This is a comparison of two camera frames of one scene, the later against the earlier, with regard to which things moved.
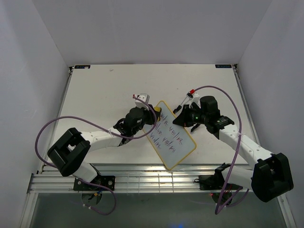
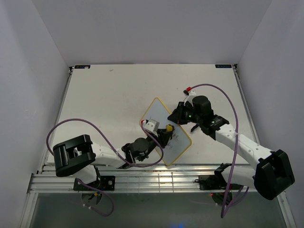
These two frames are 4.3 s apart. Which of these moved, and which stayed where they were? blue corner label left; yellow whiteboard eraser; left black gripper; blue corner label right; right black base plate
Moved: yellow whiteboard eraser; left black gripper
Stayed: blue corner label right; blue corner label left; right black base plate
